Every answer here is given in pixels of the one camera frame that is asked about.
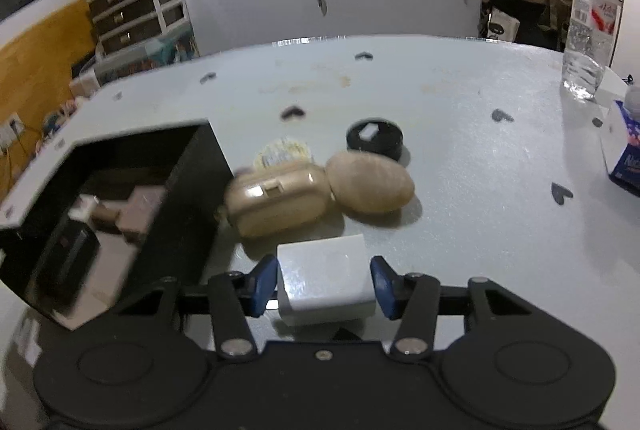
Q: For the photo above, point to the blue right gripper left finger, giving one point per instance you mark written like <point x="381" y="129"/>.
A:
<point x="261" y="285"/>

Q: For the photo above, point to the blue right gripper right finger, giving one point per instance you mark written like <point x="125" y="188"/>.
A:
<point x="389" y="288"/>

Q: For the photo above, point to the white charger cube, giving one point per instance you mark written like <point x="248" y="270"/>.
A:
<point x="324" y="281"/>

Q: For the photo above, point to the beige earbuds case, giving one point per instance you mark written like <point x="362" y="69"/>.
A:
<point x="278" y="198"/>

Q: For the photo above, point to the beige oval stone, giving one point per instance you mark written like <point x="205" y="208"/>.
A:
<point x="369" y="183"/>

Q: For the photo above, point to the black box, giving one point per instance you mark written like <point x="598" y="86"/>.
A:
<point x="186" y="160"/>

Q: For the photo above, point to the square wooden coaster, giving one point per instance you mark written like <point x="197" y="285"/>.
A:
<point x="136" y="217"/>

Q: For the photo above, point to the black round jar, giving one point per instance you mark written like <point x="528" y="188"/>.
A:
<point x="376" y="136"/>

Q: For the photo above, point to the black device in box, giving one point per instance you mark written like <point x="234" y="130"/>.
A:
<point x="65" y="266"/>

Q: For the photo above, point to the pile of plush toys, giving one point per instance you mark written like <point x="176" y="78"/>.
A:
<point x="55" y="120"/>

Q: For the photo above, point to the blue white tissue box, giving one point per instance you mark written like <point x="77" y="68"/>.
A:
<point x="620" y="141"/>

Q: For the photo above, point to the white drawer cabinet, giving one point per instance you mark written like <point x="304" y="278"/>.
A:
<point x="122" y="24"/>

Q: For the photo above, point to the clear plastic water bottle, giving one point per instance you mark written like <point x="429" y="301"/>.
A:
<point x="589" y="45"/>

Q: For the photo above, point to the white wall socket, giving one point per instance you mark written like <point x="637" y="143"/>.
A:
<point x="10" y="131"/>

